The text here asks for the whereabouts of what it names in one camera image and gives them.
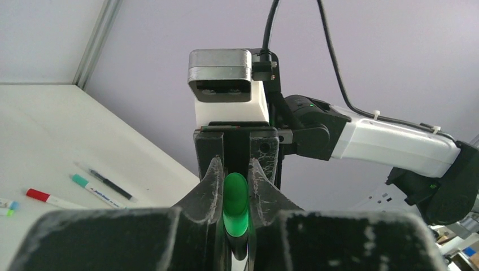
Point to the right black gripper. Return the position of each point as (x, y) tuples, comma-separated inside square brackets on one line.
[(237, 143)]

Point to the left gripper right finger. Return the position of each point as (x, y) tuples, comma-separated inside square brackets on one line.
[(286, 237)]

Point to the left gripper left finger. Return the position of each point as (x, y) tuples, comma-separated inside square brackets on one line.
[(186, 236)]

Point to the green square cap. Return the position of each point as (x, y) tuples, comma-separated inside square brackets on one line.
[(236, 204)]

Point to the black gel pen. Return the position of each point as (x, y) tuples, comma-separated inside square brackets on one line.
[(106, 181)]

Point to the white marker blue end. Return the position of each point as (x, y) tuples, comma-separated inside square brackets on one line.
[(9, 204), (85, 184)]

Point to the white marker red end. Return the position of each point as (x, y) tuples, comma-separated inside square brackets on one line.
[(52, 200)]

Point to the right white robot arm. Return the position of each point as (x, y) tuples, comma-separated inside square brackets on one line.
[(431, 174)]

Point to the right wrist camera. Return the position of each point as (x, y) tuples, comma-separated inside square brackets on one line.
[(231, 85)]

